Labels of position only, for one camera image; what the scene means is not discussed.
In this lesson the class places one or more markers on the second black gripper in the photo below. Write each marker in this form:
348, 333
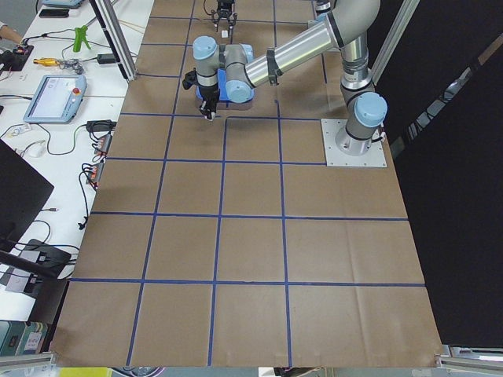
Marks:
224, 6

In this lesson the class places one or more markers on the blue plastic tray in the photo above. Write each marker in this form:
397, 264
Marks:
224, 88

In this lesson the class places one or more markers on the black monitor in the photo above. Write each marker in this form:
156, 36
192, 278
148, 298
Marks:
24, 192

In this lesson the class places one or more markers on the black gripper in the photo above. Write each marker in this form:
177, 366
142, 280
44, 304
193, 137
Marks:
209, 93

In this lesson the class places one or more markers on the black power adapter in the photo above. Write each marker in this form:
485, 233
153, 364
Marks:
106, 58

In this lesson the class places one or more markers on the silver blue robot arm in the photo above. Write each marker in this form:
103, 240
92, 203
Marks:
344, 27

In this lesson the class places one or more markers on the teach pendant tablet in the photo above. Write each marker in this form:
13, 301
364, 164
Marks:
57, 99

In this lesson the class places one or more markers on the aluminium frame post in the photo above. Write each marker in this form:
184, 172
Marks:
109, 22

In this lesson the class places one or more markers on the green plastic clamp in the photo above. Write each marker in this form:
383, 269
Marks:
80, 39

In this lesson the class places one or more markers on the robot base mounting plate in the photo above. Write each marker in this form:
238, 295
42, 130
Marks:
341, 150

